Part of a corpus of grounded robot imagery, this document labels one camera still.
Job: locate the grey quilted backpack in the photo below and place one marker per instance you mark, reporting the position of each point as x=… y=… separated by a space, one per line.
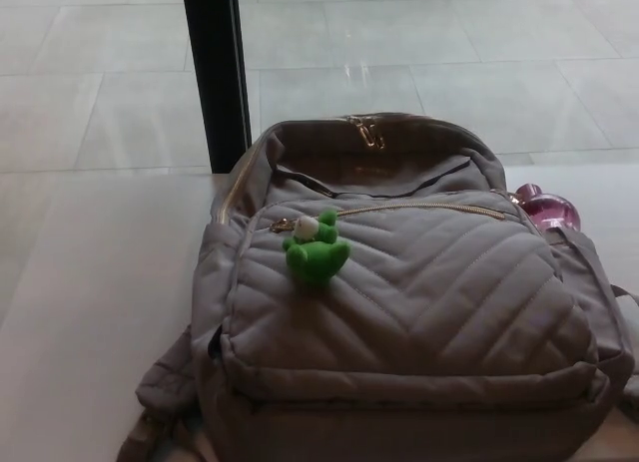
x=399 y=302

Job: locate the pink glass perfume bottle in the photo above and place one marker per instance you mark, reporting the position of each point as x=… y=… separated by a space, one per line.
x=551 y=212

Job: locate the black vertical post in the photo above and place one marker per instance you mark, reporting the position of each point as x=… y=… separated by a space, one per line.
x=215 y=73

